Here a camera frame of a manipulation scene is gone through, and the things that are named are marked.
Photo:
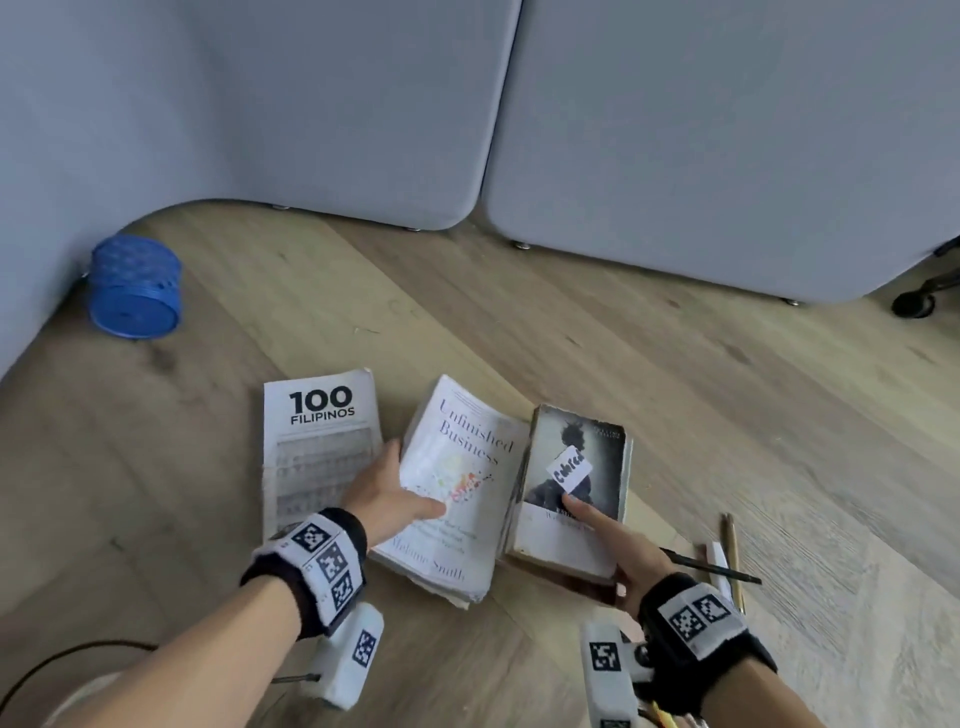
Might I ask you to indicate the person's right hand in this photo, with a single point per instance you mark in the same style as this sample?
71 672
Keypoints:
634 566

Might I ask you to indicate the person's left hand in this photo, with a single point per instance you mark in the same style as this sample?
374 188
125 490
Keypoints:
390 502

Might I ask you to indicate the thick white marker pen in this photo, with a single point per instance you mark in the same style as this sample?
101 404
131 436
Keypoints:
718 559

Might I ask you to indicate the black marker pen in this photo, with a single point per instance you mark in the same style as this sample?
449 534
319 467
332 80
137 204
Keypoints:
720 572

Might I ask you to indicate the white book red speckles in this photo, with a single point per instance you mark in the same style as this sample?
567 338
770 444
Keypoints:
450 435

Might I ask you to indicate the white book portrait grid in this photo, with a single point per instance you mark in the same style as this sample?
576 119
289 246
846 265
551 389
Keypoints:
315 450

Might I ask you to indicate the slim gold brown pen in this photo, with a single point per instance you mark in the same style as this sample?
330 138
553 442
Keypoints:
731 547

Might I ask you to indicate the black and white book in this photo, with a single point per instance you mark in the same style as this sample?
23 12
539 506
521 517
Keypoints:
592 450

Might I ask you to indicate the yellow white marker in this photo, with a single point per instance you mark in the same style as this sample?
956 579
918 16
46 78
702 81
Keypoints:
660 712

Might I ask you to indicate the blue mesh pen holder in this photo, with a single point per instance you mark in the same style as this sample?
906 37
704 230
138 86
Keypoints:
135 292

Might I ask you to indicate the person's right forearm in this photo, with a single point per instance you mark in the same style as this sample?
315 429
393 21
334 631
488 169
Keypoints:
750 705

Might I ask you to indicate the person's left forearm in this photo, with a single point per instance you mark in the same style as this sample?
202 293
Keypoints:
187 660

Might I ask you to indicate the black wristband with marker tags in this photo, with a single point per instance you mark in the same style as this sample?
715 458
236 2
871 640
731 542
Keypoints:
705 637
315 570

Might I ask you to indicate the grey felt partition panel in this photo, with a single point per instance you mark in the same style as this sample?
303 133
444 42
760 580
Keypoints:
75 150
712 135
360 97

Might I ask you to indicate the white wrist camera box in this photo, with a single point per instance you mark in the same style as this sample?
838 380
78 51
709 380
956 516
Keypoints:
345 660
611 675

